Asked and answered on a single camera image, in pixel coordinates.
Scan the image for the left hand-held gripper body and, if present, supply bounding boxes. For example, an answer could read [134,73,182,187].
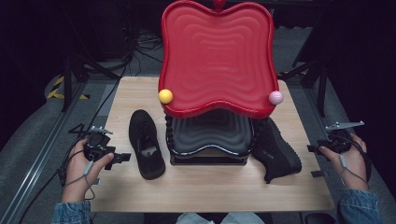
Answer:
[83,125,117,162]

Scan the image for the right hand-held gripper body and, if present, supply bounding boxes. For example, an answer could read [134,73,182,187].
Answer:
[325,120,365,155]

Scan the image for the black knit lace-up shoe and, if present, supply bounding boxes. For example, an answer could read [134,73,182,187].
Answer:
[128,108,166,181]

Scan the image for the black thick-soled shoe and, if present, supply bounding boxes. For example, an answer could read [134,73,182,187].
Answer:
[250,117,303,185]

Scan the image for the red and black shoe rack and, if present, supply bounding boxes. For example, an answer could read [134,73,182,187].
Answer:
[157,0,285,166]

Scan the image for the person's right hand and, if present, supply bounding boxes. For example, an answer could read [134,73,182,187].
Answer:
[319,133,370,191]

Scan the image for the person's left hand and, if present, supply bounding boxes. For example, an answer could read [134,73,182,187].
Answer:
[61,138,115,203]

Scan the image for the black tripod stand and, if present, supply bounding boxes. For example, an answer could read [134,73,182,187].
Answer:
[60,52,121,113]
[277,55,332,118]

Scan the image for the pink ball knob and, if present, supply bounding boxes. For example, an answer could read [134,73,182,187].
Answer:
[268,91,285,106]

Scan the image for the yellow and black floor tape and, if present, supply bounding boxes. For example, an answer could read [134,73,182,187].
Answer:
[46,76,91,101]

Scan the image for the yellow ball knob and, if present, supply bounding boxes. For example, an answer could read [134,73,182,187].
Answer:
[158,89,174,105]

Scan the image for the person's legs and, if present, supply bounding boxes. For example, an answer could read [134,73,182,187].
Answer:
[175,212,266,224]

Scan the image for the grey right gripper cable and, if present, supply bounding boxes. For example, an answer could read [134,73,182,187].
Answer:
[338,153,372,189]

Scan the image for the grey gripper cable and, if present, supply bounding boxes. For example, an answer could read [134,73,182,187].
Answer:
[63,159,96,201]
[338,153,372,189]

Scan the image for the grey left gripper cable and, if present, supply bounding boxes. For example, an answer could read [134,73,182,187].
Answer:
[63,159,96,201]

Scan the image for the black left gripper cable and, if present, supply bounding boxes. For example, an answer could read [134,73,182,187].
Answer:
[18,141,87,224]

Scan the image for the metal floor rail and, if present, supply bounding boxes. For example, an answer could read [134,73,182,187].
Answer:
[0,83,89,224]

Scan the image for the bundle of floor cables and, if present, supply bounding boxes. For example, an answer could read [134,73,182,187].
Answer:
[123,29,165,77]

